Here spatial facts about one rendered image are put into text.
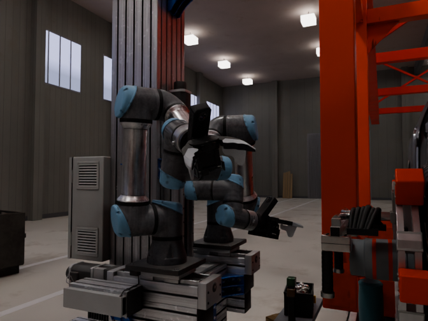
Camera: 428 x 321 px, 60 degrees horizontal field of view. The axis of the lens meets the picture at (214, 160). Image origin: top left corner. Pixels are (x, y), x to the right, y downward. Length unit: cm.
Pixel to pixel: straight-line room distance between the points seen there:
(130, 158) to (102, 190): 43
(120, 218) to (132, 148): 25
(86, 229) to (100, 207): 12
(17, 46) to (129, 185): 998
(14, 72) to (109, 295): 982
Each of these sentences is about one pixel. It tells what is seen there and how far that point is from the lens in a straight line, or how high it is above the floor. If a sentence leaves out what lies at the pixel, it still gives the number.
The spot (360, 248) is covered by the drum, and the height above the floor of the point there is 89.
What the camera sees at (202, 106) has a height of 130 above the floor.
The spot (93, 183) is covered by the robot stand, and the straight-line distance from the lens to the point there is 175.
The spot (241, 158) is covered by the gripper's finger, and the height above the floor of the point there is 118.
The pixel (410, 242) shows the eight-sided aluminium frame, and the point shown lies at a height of 95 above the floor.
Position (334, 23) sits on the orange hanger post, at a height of 187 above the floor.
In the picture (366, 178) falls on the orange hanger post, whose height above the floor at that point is 113.
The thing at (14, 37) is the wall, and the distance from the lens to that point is 1120.
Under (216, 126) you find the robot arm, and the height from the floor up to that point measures 136.
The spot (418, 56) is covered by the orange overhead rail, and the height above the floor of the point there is 325.
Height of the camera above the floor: 114
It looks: 3 degrees up
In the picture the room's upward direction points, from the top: straight up
